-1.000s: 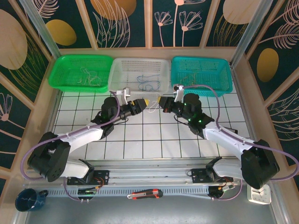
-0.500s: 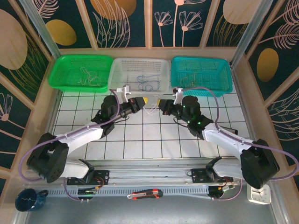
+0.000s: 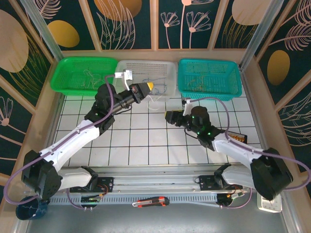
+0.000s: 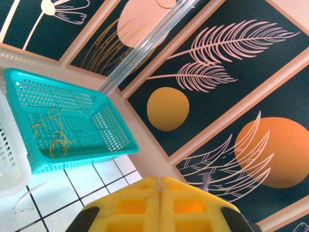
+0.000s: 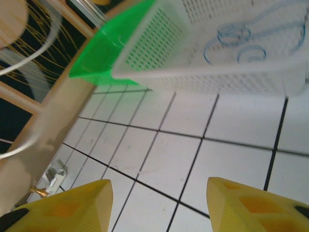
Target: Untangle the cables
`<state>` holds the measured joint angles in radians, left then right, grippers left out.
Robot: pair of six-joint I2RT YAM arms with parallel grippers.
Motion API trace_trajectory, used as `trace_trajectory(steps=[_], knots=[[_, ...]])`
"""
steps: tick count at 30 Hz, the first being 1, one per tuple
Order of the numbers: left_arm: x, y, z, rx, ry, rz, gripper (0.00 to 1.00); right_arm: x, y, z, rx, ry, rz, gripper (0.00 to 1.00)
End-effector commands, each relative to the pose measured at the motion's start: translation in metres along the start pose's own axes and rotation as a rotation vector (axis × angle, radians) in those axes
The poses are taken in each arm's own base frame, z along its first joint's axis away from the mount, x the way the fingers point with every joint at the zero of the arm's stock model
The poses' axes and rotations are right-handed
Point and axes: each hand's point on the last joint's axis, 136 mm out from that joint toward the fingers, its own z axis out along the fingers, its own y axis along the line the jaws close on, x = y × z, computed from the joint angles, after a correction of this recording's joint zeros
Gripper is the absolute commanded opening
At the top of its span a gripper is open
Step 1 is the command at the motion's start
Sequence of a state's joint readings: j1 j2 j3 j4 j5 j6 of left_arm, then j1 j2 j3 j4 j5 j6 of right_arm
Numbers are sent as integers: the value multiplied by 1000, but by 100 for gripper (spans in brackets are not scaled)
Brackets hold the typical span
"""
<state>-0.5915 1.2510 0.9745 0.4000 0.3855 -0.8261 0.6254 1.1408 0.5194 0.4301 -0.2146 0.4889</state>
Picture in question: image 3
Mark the blue cable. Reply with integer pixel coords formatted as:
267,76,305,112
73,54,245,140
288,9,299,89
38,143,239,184
142,77,169,96
152,83,168,96

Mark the white cable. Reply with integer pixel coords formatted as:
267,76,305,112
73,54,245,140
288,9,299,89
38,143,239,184
146,94,164,112
81,69,104,88

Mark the white plastic basket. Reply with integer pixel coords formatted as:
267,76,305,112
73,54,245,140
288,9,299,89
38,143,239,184
113,60,177,98

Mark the black box with orange parts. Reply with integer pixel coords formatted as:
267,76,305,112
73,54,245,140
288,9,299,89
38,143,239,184
228,132,248,144

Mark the green plastic basket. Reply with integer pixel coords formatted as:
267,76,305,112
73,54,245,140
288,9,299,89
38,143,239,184
50,56,119,97

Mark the teal plastic basket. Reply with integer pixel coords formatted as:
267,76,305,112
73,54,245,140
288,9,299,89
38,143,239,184
178,58,243,101

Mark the small circuit board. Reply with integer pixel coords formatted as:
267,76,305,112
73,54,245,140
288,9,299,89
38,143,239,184
81,195,103,204
217,193,246,207

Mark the orange black utility knife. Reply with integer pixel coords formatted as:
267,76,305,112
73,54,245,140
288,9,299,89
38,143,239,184
132,196,170,208

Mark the white square clock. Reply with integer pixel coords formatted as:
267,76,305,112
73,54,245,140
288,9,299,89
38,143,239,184
257,194,284,214

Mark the dark blue mug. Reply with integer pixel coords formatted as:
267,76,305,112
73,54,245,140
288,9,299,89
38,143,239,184
16,196,49,221

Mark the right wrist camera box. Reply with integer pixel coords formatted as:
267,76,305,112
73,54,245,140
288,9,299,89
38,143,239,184
182,98,193,117

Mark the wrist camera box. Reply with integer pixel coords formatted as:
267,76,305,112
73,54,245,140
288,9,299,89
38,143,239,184
182,98,193,117
114,69,134,91

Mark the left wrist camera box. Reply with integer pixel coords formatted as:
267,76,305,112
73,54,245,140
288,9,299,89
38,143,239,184
114,69,134,91

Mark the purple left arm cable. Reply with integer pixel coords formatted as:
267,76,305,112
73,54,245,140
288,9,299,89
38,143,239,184
4,74,122,210

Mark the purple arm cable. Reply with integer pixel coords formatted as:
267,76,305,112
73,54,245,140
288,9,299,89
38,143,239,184
186,97,311,210
4,74,122,210

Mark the aluminium side rail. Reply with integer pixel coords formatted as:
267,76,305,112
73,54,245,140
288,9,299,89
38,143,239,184
239,69,301,233
46,93,66,149

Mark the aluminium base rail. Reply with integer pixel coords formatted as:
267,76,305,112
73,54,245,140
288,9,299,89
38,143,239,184
80,166,286,195

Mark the aluminium corner post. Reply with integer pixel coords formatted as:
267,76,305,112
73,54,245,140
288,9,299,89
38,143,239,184
19,0,66,61
239,0,285,71

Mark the grey slotted cable duct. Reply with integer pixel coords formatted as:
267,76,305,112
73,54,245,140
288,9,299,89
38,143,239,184
47,194,258,207

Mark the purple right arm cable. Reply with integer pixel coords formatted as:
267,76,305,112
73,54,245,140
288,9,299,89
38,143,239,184
186,97,311,210

